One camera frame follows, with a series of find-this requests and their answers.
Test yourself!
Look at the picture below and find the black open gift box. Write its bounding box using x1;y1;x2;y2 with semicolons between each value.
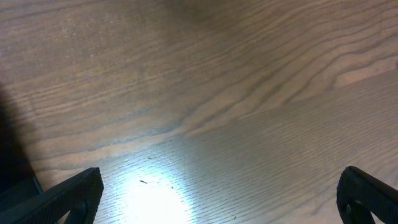
1;88;43;211

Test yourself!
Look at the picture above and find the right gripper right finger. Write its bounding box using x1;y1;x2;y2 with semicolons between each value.
336;166;397;224

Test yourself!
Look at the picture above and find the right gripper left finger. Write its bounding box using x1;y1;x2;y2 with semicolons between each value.
1;167;104;224

